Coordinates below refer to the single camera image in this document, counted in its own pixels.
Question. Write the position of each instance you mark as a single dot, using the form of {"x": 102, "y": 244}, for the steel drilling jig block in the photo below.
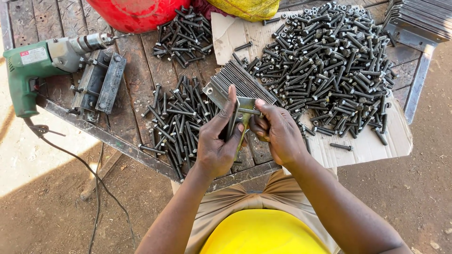
{"x": 100, "y": 83}

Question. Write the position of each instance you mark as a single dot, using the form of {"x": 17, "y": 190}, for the dark steel bolt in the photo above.
{"x": 249, "y": 111}

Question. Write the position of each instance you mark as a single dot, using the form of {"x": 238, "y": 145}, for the yellow woven sack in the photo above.
{"x": 247, "y": 9}

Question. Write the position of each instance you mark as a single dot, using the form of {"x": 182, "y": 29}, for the green electric drill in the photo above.
{"x": 35, "y": 67}

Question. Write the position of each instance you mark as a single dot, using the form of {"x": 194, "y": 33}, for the bent metal bracket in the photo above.
{"x": 247, "y": 103}

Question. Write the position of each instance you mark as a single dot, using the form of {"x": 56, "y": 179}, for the stack of flat metal brackets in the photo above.
{"x": 236, "y": 79}

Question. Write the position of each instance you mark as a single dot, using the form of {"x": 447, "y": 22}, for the loose dark bolt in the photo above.
{"x": 271, "y": 21}
{"x": 341, "y": 146}
{"x": 243, "y": 46}

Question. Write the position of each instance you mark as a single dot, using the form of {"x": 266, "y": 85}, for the maroon cloth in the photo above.
{"x": 208, "y": 9}

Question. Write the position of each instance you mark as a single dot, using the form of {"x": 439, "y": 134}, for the yellow hard hat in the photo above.
{"x": 263, "y": 234}

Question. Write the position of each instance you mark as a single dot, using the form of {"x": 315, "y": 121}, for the person's left hand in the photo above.
{"x": 213, "y": 148}

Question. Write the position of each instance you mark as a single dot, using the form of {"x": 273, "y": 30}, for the small heap of dark bolts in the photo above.
{"x": 185, "y": 37}

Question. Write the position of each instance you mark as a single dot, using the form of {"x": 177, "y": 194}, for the stack of angled metal plates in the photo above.
{"x": 420, "y": 21}

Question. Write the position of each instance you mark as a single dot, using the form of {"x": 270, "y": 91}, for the heap of plain dark bolts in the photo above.
{"x": 176, "y": 116}

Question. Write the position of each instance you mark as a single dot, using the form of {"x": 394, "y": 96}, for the torn cardboard sheet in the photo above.
{"x": 367, "y": 150}

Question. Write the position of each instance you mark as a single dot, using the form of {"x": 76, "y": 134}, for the large heap of bolts with nuts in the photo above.
{"x": 325, "y": 67}

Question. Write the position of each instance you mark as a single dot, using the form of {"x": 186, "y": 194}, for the red gas cylinder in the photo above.
{"x": 137, "y": 14}

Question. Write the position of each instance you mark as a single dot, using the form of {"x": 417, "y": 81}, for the person's right hand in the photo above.
{"x": 282, "y": 137}

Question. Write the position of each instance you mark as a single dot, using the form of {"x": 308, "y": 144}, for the khaki trousers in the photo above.
{"x": 226, "y": 211}

